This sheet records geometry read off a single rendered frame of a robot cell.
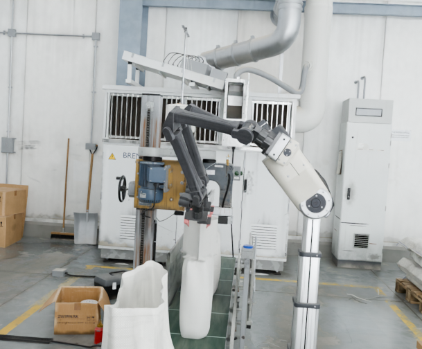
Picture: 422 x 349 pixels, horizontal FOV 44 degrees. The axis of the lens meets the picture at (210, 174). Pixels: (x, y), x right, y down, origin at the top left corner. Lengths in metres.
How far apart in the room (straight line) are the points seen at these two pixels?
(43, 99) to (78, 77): 0.61
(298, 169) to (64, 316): 2.30
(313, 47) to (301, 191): 4.08
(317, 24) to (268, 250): 2.72
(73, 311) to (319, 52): 4.09
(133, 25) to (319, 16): 2.41
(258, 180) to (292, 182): 3.54
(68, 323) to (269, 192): 2.89
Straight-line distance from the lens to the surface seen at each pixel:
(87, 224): 7.43
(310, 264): 2.66
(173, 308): 3.49
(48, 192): 7.85
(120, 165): 6.17
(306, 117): 6.32
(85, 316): 4.09
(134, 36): 7.15
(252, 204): 6.01
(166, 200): 3.31
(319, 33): 6.48
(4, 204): 7.20
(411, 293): 5.63
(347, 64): 7.49
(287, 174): 2.45
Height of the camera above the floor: 1.44
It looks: 3 degrees down
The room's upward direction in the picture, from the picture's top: 3 degrees clockwise
